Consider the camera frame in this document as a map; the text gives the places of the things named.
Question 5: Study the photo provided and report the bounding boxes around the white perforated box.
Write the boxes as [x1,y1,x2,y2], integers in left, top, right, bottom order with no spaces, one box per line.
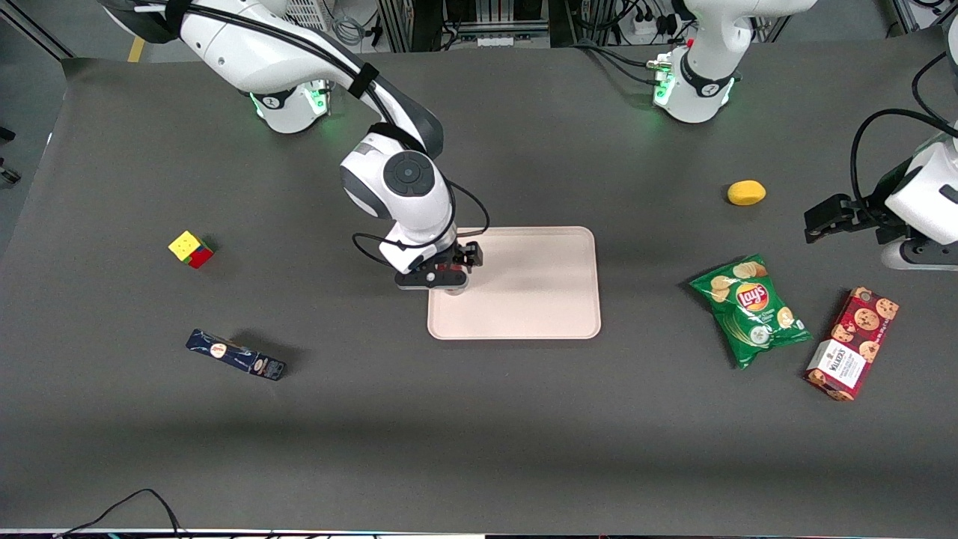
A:
[283,0,332,33]

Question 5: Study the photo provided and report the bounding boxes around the colourful rubik's cube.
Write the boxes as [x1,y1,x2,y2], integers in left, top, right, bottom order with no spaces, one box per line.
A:
[168,230,216,270]

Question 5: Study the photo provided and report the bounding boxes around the grey coiled cable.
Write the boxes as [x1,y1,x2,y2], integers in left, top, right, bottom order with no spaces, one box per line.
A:
[332,13,369,47]

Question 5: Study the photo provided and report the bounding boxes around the red Walkers cookie box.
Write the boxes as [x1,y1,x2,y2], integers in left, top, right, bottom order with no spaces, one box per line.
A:
[804,286,900,403]

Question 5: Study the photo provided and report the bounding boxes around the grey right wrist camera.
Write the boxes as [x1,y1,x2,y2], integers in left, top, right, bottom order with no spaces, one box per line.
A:
[394,265,471,292]

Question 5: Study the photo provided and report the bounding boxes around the green Lay's chips bag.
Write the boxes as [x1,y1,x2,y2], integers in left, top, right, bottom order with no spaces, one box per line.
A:
[689,254,814,371]

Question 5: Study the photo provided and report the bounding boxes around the thin black table-edge cable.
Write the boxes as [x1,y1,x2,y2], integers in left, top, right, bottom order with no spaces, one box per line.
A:
[52,488,185,539]

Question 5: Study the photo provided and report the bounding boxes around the yellow lemon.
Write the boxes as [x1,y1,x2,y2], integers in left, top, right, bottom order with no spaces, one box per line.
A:
[727,180,767,207]

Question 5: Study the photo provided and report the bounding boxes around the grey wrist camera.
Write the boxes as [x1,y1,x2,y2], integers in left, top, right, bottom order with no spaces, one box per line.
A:
[881,238,958,272]
[394,265,471,292]

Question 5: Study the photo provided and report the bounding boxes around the beige plastic tray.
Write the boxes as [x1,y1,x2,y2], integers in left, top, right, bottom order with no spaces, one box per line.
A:
[427,226,602,341]

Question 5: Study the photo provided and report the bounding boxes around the dark blue snack box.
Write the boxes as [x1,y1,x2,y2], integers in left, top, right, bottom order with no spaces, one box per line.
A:
[185,328,287,382]

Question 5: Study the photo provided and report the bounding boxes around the black equipment rack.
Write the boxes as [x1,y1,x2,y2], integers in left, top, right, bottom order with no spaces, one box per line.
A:
[377,0,599,53]

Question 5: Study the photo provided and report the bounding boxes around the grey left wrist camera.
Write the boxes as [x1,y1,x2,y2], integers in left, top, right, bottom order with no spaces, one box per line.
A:
[881,238,958,272]

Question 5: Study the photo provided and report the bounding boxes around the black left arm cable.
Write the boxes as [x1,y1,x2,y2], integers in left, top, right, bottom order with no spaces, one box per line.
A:
[850,109,958,219]

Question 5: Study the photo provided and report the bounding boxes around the white power strip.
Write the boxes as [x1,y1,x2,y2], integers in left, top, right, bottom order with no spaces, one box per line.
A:
[631,11,676,43]

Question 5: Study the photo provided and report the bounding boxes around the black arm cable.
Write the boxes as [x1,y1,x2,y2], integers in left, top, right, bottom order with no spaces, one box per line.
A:
[135,0,492,272]
[850,109,958,219]

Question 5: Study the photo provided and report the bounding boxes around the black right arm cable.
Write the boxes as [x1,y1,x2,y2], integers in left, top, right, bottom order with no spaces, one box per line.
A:
[135,0,492,272]

